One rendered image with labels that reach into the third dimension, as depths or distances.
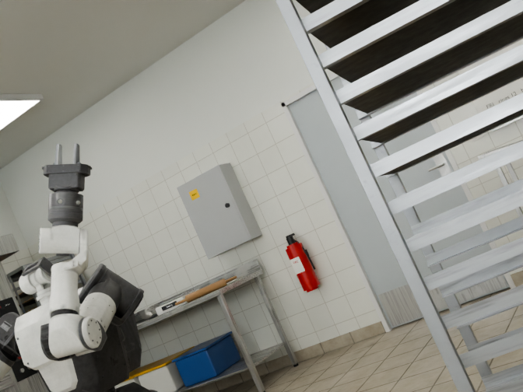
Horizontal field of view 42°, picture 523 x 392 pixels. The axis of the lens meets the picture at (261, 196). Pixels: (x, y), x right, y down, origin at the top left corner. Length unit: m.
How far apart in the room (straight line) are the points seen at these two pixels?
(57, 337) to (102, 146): 5.23
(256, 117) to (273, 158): 0.38
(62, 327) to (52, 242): 0.23
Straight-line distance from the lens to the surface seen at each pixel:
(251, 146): 5.92
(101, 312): 1.83
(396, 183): 1.93
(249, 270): 6.03
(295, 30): 1.54
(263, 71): 5.85
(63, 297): 1.73
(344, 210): 5.66
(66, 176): 1.85
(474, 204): 1.92
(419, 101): 1.50
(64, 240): 1.81
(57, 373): 2.08
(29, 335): 2.10
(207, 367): 5.84
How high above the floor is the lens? 0.98
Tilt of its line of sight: 5 degrees up
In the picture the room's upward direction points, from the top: 24 degrees counter-clockwise
